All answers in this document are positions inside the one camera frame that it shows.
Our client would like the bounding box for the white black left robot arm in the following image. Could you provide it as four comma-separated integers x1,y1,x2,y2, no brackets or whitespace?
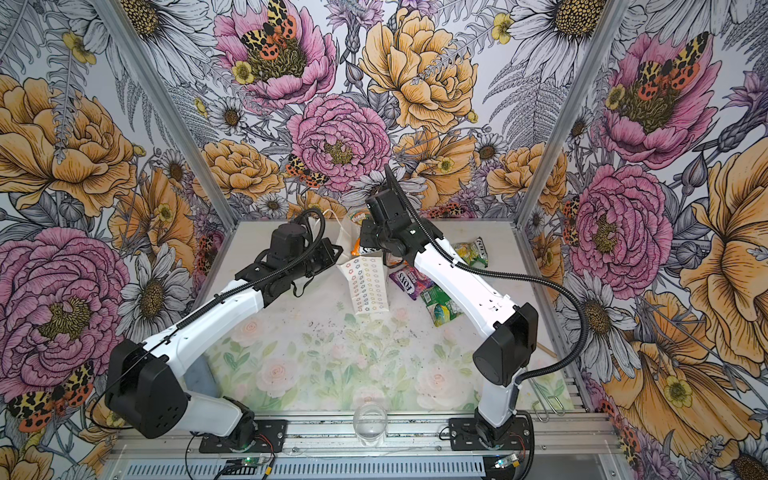
103,207,343,451

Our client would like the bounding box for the purple Fox's berries packet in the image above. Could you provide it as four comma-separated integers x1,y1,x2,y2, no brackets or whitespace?
389,265,434,300

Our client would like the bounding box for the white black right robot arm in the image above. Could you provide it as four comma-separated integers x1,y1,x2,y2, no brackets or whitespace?
361,167,538,449

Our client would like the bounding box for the green Fox's candy packet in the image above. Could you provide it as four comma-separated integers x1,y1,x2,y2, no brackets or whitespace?
420,285,463,327

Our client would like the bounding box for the wooden mallet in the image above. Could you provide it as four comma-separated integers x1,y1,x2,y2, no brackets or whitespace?
537,342,559,360

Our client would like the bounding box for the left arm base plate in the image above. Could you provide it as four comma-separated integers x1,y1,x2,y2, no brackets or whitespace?
199,419,288,454

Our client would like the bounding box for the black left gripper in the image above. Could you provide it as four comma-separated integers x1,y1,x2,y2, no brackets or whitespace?
289,237,343,279

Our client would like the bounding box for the white printed paper bag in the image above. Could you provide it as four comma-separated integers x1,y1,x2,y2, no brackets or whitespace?
336,210,389,315

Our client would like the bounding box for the black corrugated right cable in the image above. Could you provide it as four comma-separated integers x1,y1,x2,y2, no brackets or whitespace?
383,166,589,385

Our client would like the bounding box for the clear glass cup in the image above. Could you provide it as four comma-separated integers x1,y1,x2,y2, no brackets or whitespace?
353,402,388,446

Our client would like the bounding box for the small green snack packet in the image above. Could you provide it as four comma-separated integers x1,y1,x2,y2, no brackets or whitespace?
452,237,489,268

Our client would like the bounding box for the yellow red Fox's packet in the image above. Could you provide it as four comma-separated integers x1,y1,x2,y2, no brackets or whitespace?
348,208,381,257

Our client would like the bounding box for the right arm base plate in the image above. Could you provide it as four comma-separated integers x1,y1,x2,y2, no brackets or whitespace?
447,415,534,452

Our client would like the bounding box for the grey blue cloth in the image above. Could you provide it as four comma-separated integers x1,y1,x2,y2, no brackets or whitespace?
184,356,221,398

